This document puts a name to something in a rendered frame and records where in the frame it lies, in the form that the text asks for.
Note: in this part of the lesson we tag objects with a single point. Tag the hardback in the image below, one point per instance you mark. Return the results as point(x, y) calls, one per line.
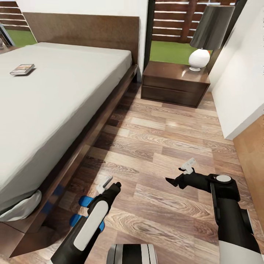
point(22, 69)

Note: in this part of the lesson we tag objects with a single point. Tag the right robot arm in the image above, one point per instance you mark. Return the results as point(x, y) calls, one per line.
point(237, 244)

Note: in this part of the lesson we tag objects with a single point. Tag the sandal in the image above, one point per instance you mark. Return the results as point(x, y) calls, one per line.
point(85, 200)
point(76, 217)

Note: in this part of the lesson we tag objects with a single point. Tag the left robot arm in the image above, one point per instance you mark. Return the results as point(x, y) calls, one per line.
point(77, 245)

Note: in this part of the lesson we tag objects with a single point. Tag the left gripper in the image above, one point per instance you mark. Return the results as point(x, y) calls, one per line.
point(114, 190)

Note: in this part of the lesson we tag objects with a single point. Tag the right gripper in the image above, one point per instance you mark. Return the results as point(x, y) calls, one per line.
point(185, 180)

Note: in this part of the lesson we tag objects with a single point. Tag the sliding door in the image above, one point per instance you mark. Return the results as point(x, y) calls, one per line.
point(249, 146)

